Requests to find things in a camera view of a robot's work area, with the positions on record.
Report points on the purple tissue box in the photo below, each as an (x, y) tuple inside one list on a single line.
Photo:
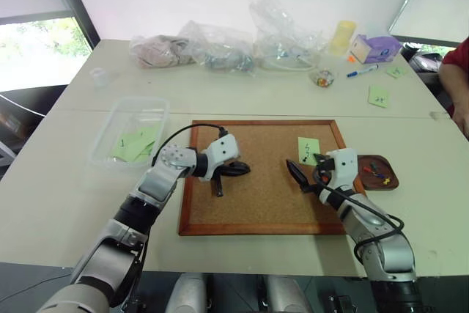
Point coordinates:
[(377, 49)]

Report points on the blue white marker pen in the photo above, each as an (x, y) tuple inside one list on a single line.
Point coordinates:
[(362, 71)]

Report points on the plastic bag with dark contents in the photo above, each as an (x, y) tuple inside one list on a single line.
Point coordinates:
[(223, 52)]

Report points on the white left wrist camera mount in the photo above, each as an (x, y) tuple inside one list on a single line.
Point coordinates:
[(221, 148)]

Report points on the person in red shirt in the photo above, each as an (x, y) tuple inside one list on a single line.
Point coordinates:
[(456, 67)]

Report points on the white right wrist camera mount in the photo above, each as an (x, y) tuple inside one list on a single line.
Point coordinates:
[(344, 166)]

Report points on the small orange object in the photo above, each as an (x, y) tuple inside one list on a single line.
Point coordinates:
[(351, 58)]

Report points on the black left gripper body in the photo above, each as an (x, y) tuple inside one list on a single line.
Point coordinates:
[(228, 169)]

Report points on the wood framed cork board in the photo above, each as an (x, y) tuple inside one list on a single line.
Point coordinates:
[(264, 199)]

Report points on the yellow plastic cup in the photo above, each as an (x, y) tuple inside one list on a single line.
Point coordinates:
[(342, 38)]

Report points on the bystander bare hand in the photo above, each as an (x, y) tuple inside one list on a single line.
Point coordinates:
[(462, 122)]

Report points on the clear bag of coloured pushpins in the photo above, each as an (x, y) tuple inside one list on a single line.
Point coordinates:
[(322, 77)]

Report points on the black chair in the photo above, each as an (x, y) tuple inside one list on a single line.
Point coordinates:
[(421, 58)]

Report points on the silver rounded robot leg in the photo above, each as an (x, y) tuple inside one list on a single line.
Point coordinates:
[(188, 294), (284, 294)]

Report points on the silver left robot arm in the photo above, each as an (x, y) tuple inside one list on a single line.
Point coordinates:
[(161, 177)]

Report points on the small clear plastic cup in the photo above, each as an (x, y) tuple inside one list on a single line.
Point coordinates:
[(99, 76)]

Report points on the yellow pushpin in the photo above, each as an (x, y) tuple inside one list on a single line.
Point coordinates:
[(386, 181)]

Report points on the clear plastic box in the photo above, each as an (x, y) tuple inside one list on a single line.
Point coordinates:
[(110, 144)]

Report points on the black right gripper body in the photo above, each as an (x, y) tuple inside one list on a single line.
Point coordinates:
[(324, 173)]

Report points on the green sticky note with scribble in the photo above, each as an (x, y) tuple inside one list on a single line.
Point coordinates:
[(309, 144)]

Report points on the brown wooden tray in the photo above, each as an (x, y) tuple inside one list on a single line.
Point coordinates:
[(384, 166)]

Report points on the dark furniture piece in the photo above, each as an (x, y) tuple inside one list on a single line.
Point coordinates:
[(22, 122)]

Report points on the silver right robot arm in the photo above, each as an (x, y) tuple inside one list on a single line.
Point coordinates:
[(381, 232)]

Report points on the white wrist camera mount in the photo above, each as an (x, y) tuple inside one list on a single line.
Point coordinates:
[(221, 148), (344, 166)]

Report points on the plastic bag with pink contents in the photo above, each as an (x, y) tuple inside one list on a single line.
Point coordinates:
[(161, 51)]

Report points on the large crumpled clear plastic bag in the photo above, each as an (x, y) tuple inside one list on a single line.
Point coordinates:
[(286, 42)]

